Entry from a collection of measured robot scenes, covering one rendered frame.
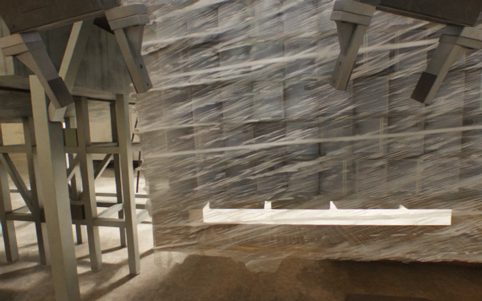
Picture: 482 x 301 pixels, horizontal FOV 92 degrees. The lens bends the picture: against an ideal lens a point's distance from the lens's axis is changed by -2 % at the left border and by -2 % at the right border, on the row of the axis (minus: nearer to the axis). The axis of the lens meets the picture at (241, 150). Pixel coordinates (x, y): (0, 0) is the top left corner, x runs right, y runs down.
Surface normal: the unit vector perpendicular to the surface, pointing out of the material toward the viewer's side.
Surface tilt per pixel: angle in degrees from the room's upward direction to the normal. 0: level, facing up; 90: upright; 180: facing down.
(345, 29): 114
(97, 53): 90
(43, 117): 90
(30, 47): 83
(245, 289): 0
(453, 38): 82
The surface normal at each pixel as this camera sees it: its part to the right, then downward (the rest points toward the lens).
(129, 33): -0.07, 0.51
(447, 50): -0.99, -0.11
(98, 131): -0.14, 0.12
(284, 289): -0.01, -0.99
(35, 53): 0.98, -0.12
